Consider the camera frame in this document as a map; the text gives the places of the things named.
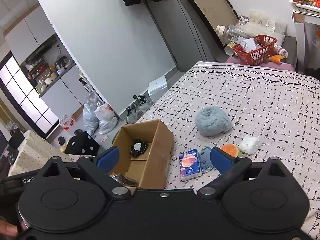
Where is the person's right hand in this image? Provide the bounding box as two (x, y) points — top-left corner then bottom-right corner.
(0, 217), (28, 237)

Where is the orange burger toy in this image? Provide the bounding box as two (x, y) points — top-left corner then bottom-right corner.
(221, 144), (239, 158)

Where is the small blue plush toy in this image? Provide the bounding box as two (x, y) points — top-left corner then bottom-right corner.
(199, 146), (214, 173)

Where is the black item in plastic bag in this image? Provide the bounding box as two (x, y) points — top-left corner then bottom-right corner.
(110, 173), (139, 187)

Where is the planet print tissue pack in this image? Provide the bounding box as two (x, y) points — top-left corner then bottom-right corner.
(179, 149), (202, 181)

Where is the black beaded scrunchie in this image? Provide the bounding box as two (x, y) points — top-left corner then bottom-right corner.
(130, 139), (148, 158)

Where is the grey garbage bag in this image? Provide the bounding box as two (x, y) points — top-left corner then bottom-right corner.
(82, 102), (99, 135)

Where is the brown cardboard box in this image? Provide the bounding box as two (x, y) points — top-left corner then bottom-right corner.
(109, 119), (174, 189)

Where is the blue fluffy plush ball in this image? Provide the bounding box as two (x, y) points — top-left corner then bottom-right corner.
(195, 106), (233, 137)

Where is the white plastic shopping bag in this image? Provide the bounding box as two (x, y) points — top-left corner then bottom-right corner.
(94, 103), (118, 135)

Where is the water bottle pack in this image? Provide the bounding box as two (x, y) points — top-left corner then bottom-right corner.
(59, 115), (75, 131)

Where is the cream dotted cloth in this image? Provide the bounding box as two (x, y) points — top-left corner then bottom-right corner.
(8, 130), (74, 176)

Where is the white foam box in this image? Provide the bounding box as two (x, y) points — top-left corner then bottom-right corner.
(148, 76), (167, 95)

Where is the white cabinet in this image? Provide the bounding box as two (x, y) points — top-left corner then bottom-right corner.
(4, 6), (89, 118)

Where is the red plastic basket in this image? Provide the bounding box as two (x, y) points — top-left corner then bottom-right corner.
(233, 35), (278, 66)

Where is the dark grey door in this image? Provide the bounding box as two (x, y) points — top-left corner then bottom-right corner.
(145, 0), (226, 72)

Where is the clear plastic bottle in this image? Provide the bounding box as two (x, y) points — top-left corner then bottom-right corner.
(215, 24), (252, 39)

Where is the brown framed board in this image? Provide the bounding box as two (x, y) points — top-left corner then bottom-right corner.
(187, 0), (239, 49)

